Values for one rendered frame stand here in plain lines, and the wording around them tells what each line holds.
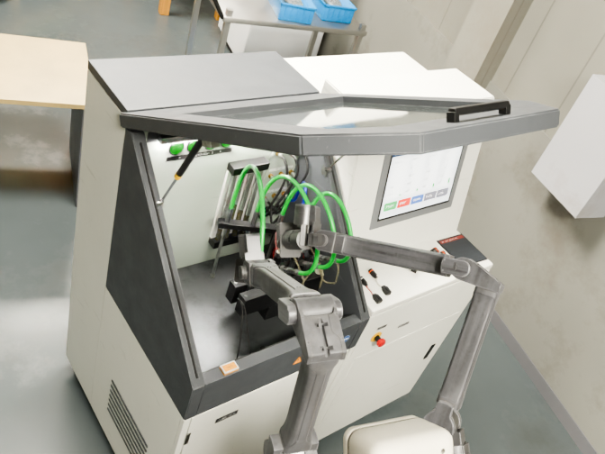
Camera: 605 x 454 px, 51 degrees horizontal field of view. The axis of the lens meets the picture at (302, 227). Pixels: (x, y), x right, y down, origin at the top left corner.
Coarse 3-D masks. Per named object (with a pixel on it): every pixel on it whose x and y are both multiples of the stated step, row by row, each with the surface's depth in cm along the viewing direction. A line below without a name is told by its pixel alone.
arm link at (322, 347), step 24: (312, 312) 117; (336, 312) 118; (312, 336) 114; (336, 336) 116; (312, 360) 113; (336, 360) 116; (312, 384) 119; (312, 408) 124; (288, 432) 131; (312, 432) 136
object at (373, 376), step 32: (448, 96) 230; (480, 96) 238; (352, 160) 209; (352, 192) 214; (352, 224) 222; (416, 224) 248; (448, 224) 264; (448, 288) 246; (384, 320) 228; (416, 320) 248; (448, 320) 272; (352, 352) 231; (384, 352) 251; (416, 352) 276; (352, 384) 254; (384, 384) 280; (320, 416) 257; (352, 416) 284
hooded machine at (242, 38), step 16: (240, 32) 524; (256, 32) 510; (272, 32) 515; (288, 32) 520; (304, 32) 526; (320, 32) 531; (240, 48) 525; (256, 48) 520; (272, 48) 525; (288, 48) 530; (304, 48) 536
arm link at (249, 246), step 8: (240, 240) 161; (248, 240) 159; (256, 240) 160; (240, 248) 161; (248, 248) 159; (256, 248) 159; (240, 256) 161; (248, 256) 158; (256, 256) 159; (264, 256) 160; (240, 272) 154
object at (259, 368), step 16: (352, 320) 215; (352, 336) 220; (256, 352) 193; (272, 352) 195; (288, 352) 198; (240, 368) 187; (256, 368) 192; (272, 368) 199; (288, 368) 206; (208, 384) 180; (224, 384) 186; (240, 384) 192; (256, 384) 199; (208, 400) 187; (224, 400) 193
